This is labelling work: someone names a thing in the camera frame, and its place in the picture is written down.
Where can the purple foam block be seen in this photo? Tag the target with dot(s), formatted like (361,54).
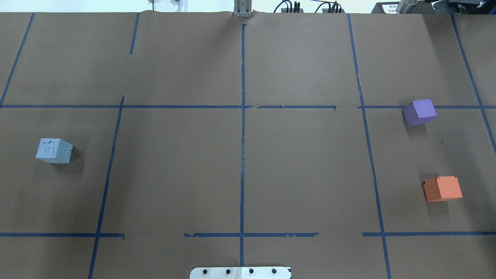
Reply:
(419,112)

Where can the orange foam block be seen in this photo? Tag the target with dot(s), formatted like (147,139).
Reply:
(442,188)

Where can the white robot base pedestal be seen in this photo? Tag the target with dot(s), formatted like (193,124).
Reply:
(269,272)

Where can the blue foam block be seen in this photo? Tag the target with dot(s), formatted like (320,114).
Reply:
(54,150)

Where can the metal cup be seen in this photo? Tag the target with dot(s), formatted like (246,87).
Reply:
(405,6)

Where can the aluminium frame post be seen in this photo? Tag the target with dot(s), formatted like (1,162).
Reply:
(243,9)

